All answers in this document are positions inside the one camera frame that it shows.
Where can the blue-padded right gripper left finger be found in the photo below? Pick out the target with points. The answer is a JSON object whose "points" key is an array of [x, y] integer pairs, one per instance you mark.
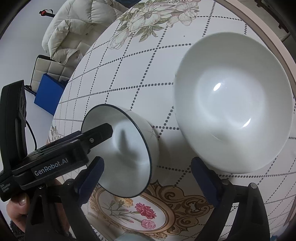
{"points": [[87, 179]]}

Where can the person's left hand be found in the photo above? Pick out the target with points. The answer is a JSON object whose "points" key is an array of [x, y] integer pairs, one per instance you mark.
{"points": [[18, 209]]}

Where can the white bowl with red flowers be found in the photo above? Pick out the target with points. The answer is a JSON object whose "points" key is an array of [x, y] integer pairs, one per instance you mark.
{"points": [[233, 102]]}

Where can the floral grid tablecloth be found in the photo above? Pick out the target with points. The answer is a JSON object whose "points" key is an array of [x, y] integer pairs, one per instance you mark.
{"points": [[132, 65]]}

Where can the beige padded chair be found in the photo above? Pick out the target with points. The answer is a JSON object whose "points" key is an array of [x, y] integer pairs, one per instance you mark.
{"points": [[44, 65]]}

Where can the blue folded mat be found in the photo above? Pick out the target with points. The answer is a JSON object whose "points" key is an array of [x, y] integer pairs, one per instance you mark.
{"points": [[49, 93]]}

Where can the pale blue white bowl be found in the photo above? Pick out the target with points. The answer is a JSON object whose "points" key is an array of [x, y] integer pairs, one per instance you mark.
{"points": [[131, 237]]}

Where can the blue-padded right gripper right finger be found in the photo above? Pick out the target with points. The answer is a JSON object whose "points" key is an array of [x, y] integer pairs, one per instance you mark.
{"points": [[208, 181]]}

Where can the white bowl with dark rim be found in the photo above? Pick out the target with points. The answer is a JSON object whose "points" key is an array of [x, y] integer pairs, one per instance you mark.
{"points": [[130, 155]]}

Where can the white puffer jacket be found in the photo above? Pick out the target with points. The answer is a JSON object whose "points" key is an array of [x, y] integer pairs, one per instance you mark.
{"points": [[76, 26]]}

